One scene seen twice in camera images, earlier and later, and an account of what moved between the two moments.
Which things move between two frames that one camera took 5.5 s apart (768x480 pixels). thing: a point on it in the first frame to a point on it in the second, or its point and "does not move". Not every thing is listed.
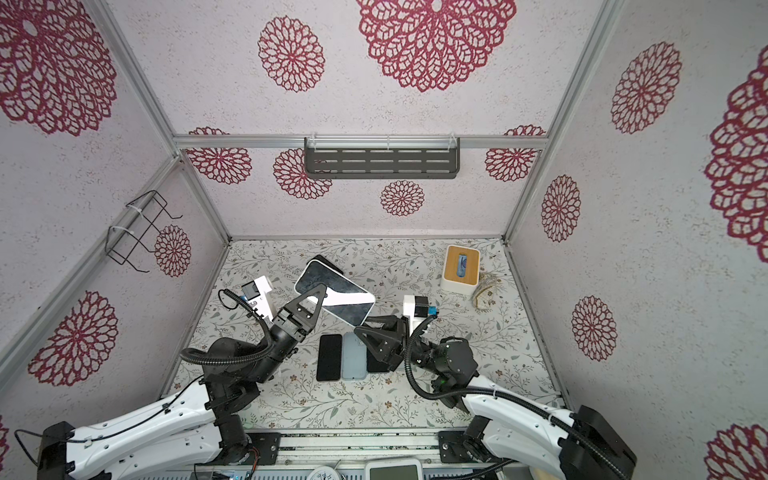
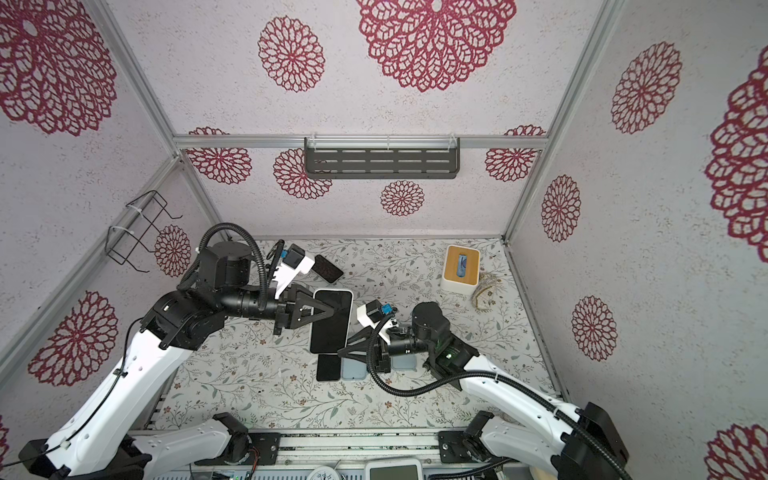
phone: (354, 357) does not move
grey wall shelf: (382, 157) does not move
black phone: (345, 297) to (330, 334)
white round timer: (323, 473) does not move
